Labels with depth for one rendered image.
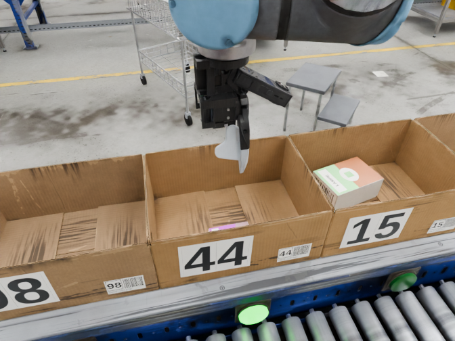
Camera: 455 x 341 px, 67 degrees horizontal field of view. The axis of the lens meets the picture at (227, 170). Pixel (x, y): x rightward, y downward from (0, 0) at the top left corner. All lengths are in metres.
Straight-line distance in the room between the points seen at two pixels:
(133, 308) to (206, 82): 0.50
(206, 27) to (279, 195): 0.70
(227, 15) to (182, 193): 0.71
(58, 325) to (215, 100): 0.56
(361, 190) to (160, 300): 0.59
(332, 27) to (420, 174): 0.83
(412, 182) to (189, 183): 0.67
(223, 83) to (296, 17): 0.23
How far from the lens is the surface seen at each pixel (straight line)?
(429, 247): 1.00
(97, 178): 0.96
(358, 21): 0.37
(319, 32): 0.39
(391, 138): 1.15
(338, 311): 0.98
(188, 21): 0.37
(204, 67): 0.55
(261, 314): 0.86
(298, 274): 0.84
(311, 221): 0.76
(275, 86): 0.59
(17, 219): 1.09
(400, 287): 1.01
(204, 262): 0.77
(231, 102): 0.56
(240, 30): 0.36
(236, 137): 0.61
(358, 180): 1.00
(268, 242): 0.77
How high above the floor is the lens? 1.59
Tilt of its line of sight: 41 degrees down
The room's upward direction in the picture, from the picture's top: straight up
